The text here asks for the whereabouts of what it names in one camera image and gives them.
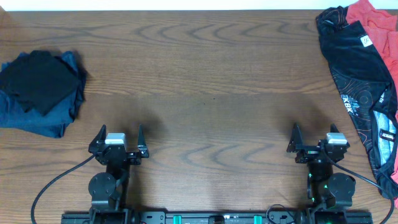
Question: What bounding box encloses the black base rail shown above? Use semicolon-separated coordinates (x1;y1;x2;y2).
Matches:
61;210;373;224

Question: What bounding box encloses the folded black garment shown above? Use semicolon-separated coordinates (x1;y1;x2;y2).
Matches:
1;50;80;116

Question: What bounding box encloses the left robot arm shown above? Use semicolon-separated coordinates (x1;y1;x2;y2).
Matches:
87;125;149;224

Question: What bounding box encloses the black printed cycling jersey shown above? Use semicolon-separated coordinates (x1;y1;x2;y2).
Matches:
316;6;397;198

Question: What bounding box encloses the folded blue garment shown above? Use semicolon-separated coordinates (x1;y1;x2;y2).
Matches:
1;51;86;138

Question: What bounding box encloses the red t-shirt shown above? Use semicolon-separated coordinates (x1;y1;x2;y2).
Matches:
345;0;398;184

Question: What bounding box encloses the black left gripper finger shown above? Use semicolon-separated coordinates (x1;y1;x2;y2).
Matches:
90;124;106;146
137;124;147;153

